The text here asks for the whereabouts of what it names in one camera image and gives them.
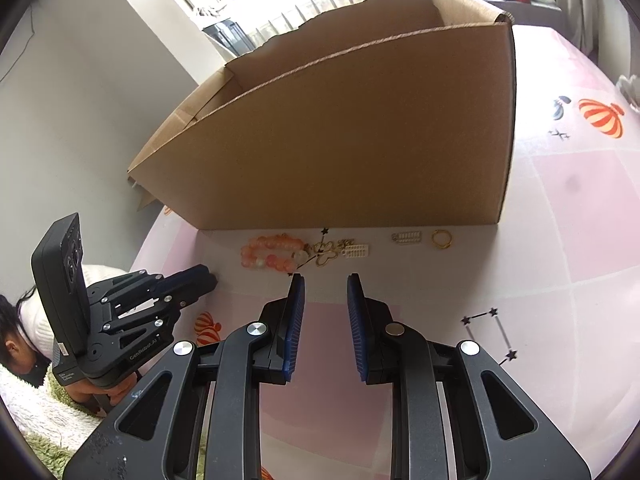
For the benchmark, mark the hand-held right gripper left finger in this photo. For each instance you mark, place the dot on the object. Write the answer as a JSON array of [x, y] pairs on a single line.
[[295, 320]]

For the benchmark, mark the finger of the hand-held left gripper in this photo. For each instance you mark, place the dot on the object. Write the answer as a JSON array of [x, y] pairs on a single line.
[[165, 287], [145, 321]]

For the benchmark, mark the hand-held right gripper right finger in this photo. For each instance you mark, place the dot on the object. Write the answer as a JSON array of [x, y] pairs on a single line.
[[356, 325]]

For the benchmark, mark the large brown cardboard box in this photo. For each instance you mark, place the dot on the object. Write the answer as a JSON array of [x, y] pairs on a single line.
[[360, 135]]

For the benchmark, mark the person's left hand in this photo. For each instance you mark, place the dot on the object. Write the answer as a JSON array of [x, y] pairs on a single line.
[[120, 391]]

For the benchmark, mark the silver clip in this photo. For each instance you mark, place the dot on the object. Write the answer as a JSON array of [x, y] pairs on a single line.
[[406, 238]]

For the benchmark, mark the green shaggy rug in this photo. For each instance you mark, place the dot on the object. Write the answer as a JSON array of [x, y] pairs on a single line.
[[55, 455]]

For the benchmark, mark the pink balloon-print tablecloth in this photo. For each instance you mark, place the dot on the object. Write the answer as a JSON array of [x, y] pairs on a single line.
[[550, 235]]

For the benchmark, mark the grey curtain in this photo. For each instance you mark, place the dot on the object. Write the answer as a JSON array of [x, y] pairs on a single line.
[[580, 0]]

